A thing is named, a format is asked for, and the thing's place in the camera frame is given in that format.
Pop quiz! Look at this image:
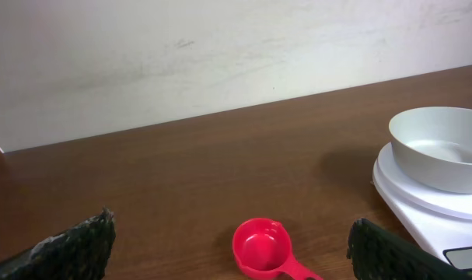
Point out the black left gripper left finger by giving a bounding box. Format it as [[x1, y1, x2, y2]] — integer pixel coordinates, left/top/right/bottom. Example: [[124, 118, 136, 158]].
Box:
[[0, 208, 116, 280]]

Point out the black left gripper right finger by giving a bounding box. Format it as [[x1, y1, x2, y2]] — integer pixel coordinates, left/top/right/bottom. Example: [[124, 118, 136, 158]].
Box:
[[347, 219, 472, 280]]

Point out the red measuring scoop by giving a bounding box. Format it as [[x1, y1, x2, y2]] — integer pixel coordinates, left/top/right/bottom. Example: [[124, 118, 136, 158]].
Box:
[[232, 218, 322, 280]]

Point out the white digital kitchen scale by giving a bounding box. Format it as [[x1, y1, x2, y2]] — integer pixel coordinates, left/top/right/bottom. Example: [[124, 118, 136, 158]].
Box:
[[372, 143, 472, 271]]

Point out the white round bowl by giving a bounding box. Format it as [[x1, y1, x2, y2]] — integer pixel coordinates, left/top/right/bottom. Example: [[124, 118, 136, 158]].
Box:
[[389, 107, 472, 194]]

